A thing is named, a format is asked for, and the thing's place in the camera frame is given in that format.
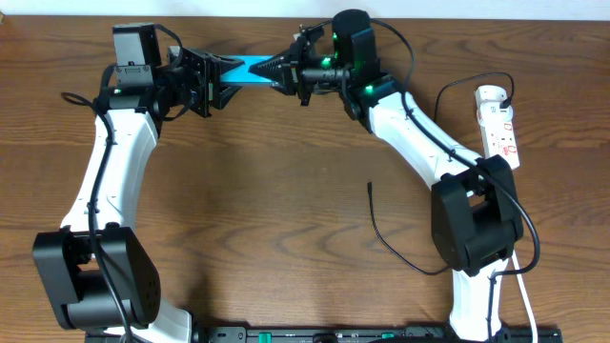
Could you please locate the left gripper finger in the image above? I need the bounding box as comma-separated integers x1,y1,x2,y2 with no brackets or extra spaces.
210,54,245,76
211,86,242,110

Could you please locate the Samsung Galaxy smartphone teal screen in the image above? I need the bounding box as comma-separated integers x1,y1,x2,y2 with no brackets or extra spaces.
220,55,274,87

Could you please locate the black USB charging cable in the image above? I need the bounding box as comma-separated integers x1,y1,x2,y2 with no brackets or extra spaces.
366,71,516,277

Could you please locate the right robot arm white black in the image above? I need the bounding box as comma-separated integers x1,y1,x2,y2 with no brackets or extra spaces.
249,10,523,342

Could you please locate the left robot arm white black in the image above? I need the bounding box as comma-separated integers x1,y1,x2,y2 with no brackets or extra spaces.
32,23,242,342

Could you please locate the white USB charger plug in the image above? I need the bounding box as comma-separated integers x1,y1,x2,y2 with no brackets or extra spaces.
475,85,512,109

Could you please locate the white power strip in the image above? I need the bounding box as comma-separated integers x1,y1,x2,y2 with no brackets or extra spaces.
477,102,520,170

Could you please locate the black mounting rail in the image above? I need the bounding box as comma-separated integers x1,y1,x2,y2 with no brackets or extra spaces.
190,325,563,343

